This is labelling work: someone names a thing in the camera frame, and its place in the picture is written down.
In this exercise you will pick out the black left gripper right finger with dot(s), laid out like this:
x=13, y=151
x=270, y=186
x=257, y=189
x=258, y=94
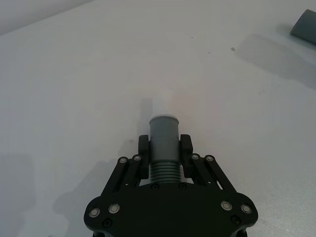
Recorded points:
x=185, y=158

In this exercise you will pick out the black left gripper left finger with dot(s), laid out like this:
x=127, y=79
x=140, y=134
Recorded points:
x=143, y=158

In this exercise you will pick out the cream vacuum bottle steel neck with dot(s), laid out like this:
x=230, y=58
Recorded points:
x=164, y=148

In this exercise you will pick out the white table cloth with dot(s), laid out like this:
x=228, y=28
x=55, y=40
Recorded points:
x=74, y=103

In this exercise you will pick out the grey striped post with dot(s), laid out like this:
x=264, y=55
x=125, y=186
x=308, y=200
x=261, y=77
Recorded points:
x=304, y=27

